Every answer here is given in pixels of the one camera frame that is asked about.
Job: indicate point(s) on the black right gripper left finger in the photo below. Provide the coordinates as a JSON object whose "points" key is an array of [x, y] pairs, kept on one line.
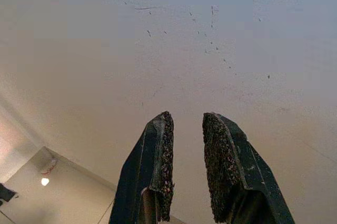
{"points": [[139, 168]]}

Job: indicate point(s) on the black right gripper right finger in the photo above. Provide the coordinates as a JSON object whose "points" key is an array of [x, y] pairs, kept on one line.
{"points": [[237, 168]]}

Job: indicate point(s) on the black ceiling fixture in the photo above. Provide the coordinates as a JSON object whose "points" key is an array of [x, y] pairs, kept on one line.
{"points": [[6, 193]]}

